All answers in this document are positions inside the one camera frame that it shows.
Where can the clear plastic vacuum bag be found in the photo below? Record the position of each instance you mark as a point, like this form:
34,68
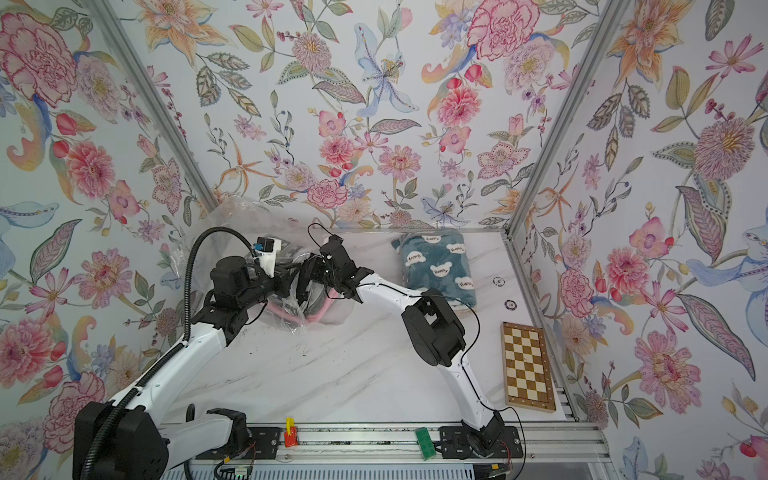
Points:
232,229

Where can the aluminium corner post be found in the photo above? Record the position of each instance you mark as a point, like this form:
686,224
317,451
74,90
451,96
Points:
605,28
106,19

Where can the green block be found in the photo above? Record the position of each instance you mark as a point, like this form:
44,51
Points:
425,443

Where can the pink folded blanket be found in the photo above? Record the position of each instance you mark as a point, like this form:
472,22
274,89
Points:
287,312

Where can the teal cloud pattern blanket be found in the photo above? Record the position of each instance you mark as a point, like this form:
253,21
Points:
437,260

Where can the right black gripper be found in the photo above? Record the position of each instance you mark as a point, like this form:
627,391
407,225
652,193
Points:
318,265

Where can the aluminium front rail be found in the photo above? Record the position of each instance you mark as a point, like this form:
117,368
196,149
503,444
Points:
543,442

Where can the wooden chessboard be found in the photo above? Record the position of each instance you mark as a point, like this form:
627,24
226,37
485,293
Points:
527,371

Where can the left aluminium corner post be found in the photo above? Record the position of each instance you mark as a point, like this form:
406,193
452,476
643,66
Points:
106,19

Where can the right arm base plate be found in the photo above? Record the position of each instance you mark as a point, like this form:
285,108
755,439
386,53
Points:
458,443

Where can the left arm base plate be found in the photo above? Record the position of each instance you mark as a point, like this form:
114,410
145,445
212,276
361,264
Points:
254,443

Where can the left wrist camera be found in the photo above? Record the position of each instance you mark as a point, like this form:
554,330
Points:
266,250

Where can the black smiley knitted blanket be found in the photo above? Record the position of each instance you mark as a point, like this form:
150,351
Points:
317,292

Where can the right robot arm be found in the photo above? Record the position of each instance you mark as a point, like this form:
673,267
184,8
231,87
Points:
436,333

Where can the right aluminium corner post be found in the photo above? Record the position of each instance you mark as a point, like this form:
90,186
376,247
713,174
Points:
605,28

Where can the red yellow clamp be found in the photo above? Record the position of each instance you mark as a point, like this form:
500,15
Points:
290,433

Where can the beige knitted blanket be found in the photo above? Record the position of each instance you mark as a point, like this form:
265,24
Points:
460,306

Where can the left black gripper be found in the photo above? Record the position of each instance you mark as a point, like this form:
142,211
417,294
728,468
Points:
283,283

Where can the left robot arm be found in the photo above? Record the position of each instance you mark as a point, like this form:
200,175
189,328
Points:
124,438

